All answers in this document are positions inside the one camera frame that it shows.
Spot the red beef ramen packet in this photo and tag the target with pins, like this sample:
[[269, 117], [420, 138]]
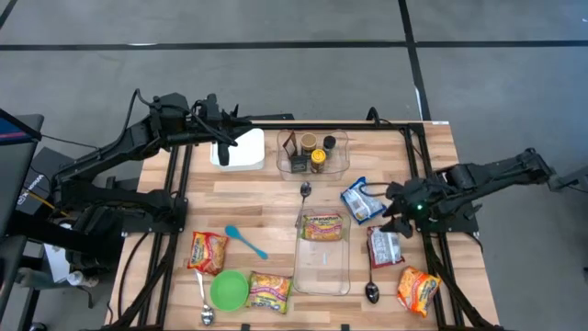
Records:
[[206, 252]]

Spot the black metal table frame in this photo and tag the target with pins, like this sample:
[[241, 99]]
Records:
[[321, 126]]

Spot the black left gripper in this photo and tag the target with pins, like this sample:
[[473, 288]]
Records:
[[211, 122]]

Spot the black-lid spice jar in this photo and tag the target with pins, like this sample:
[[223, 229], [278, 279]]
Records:
[[329, 141]]

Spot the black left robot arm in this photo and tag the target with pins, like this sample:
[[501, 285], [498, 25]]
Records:
[[115, 151]]

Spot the brown white-label spice packet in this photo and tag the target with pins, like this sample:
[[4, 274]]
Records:
[[290, 144]]

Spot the dark steel spoon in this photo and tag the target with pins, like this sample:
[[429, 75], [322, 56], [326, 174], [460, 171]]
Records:
[[372, 292], [305, 188]]

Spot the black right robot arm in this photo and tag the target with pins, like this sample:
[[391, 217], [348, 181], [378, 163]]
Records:
[[496, 174]]

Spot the green plastic bowl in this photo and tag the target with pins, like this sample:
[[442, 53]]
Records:
[[229, 290]]

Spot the blue ramen packet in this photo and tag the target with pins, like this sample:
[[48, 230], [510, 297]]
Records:
[[360, 202]]

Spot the teal silicone spoon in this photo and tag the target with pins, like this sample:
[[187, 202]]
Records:
[[236, 233]]

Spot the white plastic bin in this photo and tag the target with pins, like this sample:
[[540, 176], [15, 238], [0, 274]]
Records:
[[248, 151]]

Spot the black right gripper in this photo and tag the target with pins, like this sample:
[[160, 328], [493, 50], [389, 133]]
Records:
[[413, 195]]

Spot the orange ramen packet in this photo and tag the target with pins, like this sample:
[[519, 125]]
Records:
[[417, 289]]

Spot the silver metal spoon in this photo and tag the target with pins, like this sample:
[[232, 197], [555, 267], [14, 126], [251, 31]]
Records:
[[207, 315]]

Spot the dark grey stand foot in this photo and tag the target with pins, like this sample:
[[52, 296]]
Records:
[[569, 180]]

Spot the tan-lid spice jar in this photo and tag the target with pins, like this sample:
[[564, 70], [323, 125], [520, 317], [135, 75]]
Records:
[[308, 141]]

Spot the yellow-lid spice jar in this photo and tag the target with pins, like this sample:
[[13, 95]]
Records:
[[318, 156]]

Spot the lime chili shrimp ramen packet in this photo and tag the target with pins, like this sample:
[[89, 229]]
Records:
[[321, 227], [269, 292]]

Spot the dark computer monitor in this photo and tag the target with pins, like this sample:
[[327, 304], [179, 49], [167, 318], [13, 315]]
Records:
[[14, 161]]

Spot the red ramen packet white back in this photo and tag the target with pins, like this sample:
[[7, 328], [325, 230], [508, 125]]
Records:
[[385, 247]]

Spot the white paper bag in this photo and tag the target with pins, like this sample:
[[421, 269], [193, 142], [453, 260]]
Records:
[[57, 262]]

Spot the large clear plastic bin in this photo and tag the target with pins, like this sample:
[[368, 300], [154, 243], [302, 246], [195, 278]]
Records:
[[321, 271]]

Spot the black box white logo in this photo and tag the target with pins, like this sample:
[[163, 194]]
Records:
[[41, 179]]

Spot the small clear plastic bin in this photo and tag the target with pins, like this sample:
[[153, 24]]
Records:
[[340, 170]]

